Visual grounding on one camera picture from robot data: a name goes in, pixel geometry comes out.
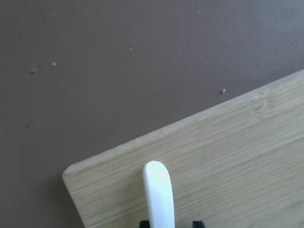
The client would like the bamboo cutting board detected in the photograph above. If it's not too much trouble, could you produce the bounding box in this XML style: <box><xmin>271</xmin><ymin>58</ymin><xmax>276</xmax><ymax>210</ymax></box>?
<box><xmin>62</xmin><ymin>71</ymin><xmax>304</xmax><ymax>228</ymax></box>

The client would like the black left-side right gripper left finger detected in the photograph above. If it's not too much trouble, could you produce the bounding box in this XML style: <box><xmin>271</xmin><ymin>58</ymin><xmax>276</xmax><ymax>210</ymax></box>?
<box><xmin>139</xmin><ymin>221</ymin><xmax>150</xmax><ymax>228</ymax></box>

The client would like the white ceramic spoon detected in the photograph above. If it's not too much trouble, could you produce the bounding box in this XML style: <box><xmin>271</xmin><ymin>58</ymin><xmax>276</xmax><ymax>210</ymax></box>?
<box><xmin>142</xmin><ymin>161</ymin><xmax>175</xmax><ymax>228</ymax></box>

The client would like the black right-side right gripper right finger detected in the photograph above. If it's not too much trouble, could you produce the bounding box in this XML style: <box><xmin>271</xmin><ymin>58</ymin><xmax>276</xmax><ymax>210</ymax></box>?
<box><xmin>192</xmin><ymin>221</ymin><xmax>205</xmax><ymax>228</ymax></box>

